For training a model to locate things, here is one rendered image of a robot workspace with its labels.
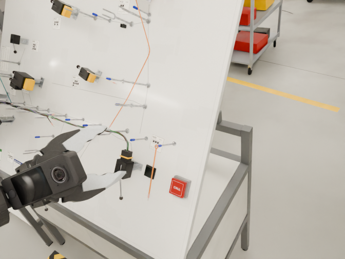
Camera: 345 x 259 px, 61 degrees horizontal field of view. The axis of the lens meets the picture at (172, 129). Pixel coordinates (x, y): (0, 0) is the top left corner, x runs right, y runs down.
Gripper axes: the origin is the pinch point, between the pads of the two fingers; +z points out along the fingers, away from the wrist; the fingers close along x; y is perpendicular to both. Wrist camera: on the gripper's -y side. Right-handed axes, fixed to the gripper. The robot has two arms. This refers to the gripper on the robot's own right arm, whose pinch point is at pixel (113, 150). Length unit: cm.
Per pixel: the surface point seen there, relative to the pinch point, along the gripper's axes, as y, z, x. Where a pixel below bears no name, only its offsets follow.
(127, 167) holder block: 35.3, 24.7, 6.2
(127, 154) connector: 34.4, 26.1, 2.4
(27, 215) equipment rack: 164, 28, 15
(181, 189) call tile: 22.7, 31.1, 18.8
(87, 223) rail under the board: 70, 20, 22
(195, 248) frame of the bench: 39, 40, 44
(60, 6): 45, 33, -56
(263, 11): 91, 315, -81
